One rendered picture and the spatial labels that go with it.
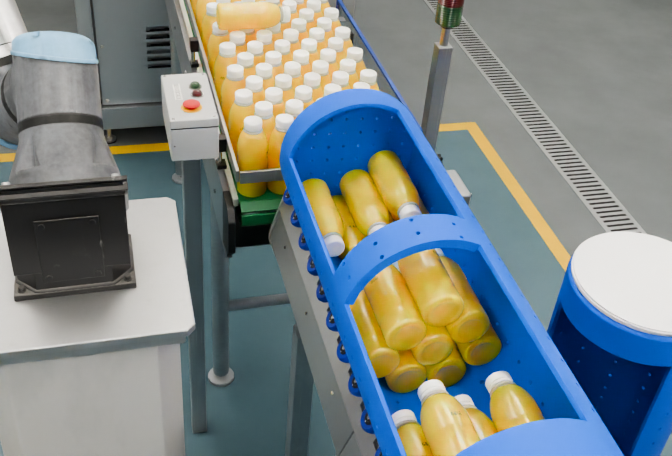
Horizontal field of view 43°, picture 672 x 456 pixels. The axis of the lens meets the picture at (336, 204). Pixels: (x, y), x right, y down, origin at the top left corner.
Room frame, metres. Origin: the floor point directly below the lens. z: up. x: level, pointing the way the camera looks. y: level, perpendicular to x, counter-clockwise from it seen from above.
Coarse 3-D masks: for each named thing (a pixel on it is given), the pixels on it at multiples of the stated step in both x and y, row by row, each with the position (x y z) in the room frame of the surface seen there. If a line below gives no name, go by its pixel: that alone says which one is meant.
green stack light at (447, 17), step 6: (438, 6) 1.93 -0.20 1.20; (462, 6) 1.93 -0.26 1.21; (438, 12) 1.93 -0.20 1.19; (444, 12) 1.92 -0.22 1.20; (450, 12) 1.91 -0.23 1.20; (456, 12) 1.92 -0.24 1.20; (462, 12) 1.94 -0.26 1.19; (438, 18) 1.93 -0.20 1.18; (444, 18) 1.92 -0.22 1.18; (450, 18) 1.91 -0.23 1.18; (456, 18) 1.92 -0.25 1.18; (438, 24) 1.92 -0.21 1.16; (444, 24) 1.92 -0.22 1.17; (450, 24) 1.91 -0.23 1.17; (456, 24) 1.92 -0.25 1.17
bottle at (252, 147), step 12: (252, 132) 1.52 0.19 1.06; (264, 132) 1.54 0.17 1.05; (240, 144) 1.51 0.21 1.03; (252, 144) 1.50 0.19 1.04; (264, 144) 1.52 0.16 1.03; (240, 156) 1.51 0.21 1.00; (252, 156) 1.50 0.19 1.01; (264, 156) 1.52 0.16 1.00; (240, 168) 1.51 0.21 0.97; (252, 168) 1.50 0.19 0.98; (264, 168) 1.52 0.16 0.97; (240, 192) 1.51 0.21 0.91; (252, 192) 1.50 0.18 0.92; (264, 192) 1.52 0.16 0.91
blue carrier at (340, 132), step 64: (320, 128) 1.41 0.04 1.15; (384, 128) 1.45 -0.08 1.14; (448, 192) 1.14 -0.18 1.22; (320, 256) 1.07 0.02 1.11; (384, 256) 0.97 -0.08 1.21; (448, 256) 1.21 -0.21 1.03; (512, 320) 0.99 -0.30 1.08; (384, 384) 0.93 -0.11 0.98; (576, 384) 0.77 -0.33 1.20; (384, 448) 0.72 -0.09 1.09; (512, 448) 0.63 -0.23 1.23; (576, 448) 0.63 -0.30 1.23
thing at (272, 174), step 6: (270, 168) 1.51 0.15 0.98; (276, 168) 1.51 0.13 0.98; (240, 174) 1.48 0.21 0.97; (246, 174) 1.49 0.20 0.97; (252, 174) 1.49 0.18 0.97; (258, 174) 1.49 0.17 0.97; (264, 174) 1.50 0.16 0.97; (270, 174) 1.50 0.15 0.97; (276, 174) 1.51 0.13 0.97; (240, 180) 1.48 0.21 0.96; (246, 180) 1.49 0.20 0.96; (252, 180) 1.49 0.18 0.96; (258, 180) 1.49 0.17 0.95; (264, 180) 1.50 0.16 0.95; (270, 180) 1.50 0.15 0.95; (276, 180) 1.51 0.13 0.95
